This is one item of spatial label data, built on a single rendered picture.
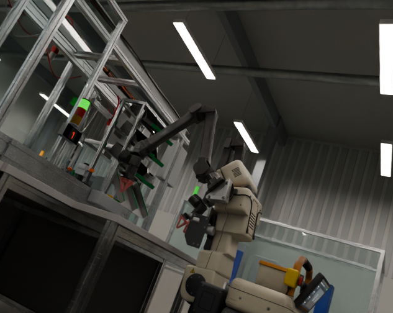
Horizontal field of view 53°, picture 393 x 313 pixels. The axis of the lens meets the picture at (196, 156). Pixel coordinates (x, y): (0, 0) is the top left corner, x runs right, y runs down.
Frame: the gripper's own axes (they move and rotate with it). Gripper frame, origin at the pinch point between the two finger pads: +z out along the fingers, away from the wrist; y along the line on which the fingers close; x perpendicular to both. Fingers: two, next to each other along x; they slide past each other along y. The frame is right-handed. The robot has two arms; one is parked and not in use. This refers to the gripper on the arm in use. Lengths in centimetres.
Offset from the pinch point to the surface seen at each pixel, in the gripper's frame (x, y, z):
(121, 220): 29.4, 34.0, 18.0
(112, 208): 3.1, 5.6, 10.8
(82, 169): -21.0, 10.5, -2.5
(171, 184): -74, -180, -55
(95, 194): -0.7, 17.8, 8.8
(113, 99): -124, -103, -101
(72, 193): -4.1, 28.9, 13.1
